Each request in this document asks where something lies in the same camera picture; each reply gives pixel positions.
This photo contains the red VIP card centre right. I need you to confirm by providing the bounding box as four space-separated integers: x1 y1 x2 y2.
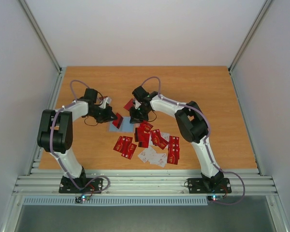
150 129 168 150

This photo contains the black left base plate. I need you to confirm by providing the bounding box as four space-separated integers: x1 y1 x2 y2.
58 177 103 194

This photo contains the pink leather card holder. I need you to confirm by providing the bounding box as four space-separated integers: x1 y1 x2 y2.
109 117 134 132

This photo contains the red VIP card top pile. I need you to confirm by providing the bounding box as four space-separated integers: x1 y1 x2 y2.
139 121 153 133

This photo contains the aluminium front rail frame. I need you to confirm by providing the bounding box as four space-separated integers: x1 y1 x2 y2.
13 169 278 196

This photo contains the grey slotted cable duct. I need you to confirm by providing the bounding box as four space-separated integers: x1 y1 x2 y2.
23 196 208 206

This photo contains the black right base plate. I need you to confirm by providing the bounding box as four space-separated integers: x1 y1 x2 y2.
188 178 232 194

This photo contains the red VIP card left pile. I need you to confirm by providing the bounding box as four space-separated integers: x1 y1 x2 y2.
113 136 132 153

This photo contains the dark red magstripe card front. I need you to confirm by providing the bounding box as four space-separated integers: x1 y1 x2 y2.
112 113 123 129

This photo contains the dark red magstripe card centre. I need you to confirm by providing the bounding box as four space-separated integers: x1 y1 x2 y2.
134 127 150 148

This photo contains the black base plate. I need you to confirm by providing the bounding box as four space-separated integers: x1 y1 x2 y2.
58 177 103 194
188 178 232 194

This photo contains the red VIP card under pile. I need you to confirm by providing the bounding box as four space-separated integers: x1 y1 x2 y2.
121 143 137 160

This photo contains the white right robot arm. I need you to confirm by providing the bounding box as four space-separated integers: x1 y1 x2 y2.
130 86 221 192

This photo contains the dark red magstripe card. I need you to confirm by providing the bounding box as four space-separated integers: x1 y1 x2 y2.
134 127 150 148
112 113 123 129

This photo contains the white card front right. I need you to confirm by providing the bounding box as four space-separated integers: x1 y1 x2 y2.
149 153 167 168

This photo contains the red card stack right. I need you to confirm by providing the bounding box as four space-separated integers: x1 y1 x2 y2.
167 136 180 165

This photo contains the dark red card top centre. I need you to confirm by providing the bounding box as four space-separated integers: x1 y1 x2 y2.
124 99 134 111

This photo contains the white card pile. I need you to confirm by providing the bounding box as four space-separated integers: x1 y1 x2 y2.
138 147 156 163

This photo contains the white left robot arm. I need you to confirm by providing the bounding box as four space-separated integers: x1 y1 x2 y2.
37 88 117 192

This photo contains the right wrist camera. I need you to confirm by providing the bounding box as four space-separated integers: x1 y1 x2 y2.
133 100 141 109

